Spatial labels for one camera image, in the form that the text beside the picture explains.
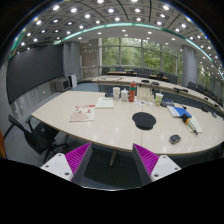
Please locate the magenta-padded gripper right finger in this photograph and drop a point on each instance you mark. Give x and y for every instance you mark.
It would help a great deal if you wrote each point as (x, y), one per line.
(146, 159)

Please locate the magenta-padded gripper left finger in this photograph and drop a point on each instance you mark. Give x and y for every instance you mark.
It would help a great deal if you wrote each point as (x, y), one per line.
(77, 156)

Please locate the black computer mouse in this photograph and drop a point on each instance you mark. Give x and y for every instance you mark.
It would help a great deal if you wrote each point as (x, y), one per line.
(175, 138)

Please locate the black mouse pad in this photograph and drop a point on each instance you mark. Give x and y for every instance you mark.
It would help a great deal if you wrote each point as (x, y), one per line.
(144, 120)

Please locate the red and white booklet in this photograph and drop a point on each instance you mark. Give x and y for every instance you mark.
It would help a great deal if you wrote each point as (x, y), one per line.
(82, 113)

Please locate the black office chair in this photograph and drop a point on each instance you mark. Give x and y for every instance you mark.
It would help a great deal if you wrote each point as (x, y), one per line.
(35, 135)

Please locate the black handheld microphone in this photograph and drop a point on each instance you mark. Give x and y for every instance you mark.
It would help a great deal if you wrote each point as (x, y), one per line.
(188, 122)

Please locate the colourful sticker sheet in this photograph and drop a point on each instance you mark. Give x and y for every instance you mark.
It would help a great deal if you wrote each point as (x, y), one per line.
(142, 102)

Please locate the blue-covered book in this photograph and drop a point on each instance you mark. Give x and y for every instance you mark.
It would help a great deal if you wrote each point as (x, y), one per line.
(178, 111)

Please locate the black conference console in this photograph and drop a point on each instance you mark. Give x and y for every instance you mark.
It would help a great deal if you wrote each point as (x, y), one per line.
(167, 103)

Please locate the printed drink cup with straw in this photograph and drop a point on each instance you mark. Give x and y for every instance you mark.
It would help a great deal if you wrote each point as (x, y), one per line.
(159, 99)

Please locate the white cardboard box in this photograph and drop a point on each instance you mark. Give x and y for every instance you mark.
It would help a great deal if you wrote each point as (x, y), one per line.
(145, 92)

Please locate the white lidded mug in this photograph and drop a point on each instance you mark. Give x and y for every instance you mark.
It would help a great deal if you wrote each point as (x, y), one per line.
(124, 95)

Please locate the red drink bottle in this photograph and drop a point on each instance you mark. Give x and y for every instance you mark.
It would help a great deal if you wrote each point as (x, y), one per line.
(132, 92)

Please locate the small black desk device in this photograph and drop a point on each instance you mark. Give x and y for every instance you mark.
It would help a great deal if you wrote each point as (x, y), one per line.
(109, 95)

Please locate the white paper cup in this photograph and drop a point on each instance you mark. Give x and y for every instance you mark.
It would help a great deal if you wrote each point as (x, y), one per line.
(116, 93)

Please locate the grey microwave-like appliance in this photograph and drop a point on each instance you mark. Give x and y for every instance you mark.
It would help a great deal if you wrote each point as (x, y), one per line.
(61, 84)

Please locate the white floor-standing unit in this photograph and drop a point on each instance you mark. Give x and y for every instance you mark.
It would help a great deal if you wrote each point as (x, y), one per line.
(72, 80)

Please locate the long curved conference desk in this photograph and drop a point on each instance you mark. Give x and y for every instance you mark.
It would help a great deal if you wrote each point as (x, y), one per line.
(126, 80)

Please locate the row of dark chairs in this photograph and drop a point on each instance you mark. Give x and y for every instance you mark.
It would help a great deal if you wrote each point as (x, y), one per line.
(172, 78)

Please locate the ceiling lights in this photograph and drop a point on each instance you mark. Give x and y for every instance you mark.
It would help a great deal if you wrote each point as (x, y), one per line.
(73, 10)

